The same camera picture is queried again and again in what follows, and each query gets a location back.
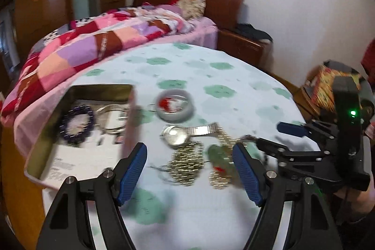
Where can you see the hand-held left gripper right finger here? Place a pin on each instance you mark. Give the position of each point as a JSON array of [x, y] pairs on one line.
[[247, 176]]

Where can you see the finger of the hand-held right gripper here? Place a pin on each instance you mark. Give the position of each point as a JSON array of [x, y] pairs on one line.
[[290, 128], [275, 149]]

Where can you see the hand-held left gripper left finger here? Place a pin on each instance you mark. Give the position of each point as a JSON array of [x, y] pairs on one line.
[[131, 173]]

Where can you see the green jade pendant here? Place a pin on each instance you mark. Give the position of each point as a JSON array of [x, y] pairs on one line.
[[218, 159]]

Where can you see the pale jade bangle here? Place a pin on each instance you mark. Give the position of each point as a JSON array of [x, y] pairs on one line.
[[187, 112]]

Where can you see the metal tin box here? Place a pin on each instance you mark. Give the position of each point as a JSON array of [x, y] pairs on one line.
[[44, 150]]

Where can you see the person's right forearm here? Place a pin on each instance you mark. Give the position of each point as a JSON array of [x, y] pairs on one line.
[[360, 203]]

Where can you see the white printed paper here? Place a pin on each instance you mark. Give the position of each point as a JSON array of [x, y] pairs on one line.
[[82, 159]]

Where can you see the colourful patterned bag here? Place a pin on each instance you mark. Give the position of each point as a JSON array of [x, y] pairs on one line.
[[323, 89]]

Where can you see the silver wrist watch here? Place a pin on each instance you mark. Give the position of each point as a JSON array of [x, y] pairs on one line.
[[175, 134]]

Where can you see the silver bangle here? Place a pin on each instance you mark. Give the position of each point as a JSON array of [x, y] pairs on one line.
[[110, 111]]

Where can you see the red cloth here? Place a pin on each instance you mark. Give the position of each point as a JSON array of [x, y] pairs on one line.
[[369, 58]]

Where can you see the wooden nightstand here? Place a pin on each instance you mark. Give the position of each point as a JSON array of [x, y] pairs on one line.
[[243, 48]]

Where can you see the cloud print tablecloth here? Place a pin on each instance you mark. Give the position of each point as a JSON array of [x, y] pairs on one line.
[[205, 77]]

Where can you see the dark folded clothing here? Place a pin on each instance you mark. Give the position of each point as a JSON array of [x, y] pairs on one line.
[[252, 31]]

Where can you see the pink bed sheet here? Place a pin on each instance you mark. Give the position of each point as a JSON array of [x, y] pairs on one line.
[[202, 30]]

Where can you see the patchwork quilt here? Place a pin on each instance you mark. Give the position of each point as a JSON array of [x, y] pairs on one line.
[[88, 45]]

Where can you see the floral pillow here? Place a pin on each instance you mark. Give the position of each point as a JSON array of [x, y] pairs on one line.
[[192, 5]]

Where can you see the wooden wardrobe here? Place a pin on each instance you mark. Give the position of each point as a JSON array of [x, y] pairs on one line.
[[49, 4]]

